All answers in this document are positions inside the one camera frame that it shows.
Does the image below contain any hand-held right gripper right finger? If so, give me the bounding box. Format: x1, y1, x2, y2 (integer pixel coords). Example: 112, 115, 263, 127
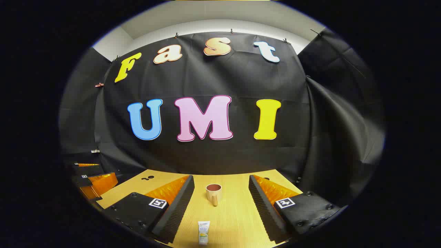
249, 175, 345, 244

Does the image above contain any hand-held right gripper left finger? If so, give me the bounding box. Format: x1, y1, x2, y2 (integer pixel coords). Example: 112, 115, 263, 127
103, 175, 195, 244

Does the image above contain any white toothpaste tube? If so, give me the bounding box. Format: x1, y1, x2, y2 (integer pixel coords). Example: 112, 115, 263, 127
198, 221, 210, 245

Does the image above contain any beige cup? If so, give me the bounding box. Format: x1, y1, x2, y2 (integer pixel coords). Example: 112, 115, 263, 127
206, 184, 222, 207

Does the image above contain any black backdrop cloth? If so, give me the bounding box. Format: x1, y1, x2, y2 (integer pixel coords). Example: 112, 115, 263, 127
59, 30, 386, 207

